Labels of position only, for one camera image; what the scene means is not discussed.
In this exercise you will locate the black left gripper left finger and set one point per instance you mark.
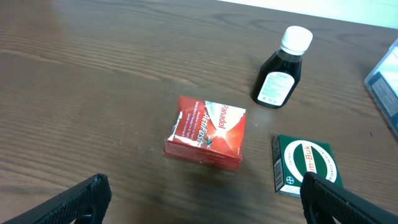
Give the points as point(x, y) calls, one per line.
point(86, 202)

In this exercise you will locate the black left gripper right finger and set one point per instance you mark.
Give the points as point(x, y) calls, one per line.
point(325, 202)

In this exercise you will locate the clear plastic container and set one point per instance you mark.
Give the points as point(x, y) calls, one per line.
point(382, 86)

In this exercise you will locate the green round-logo box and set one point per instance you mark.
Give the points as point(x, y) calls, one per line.
point(294, 157)

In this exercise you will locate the red Panadol box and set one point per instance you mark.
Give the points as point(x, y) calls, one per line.
point(207, 132)

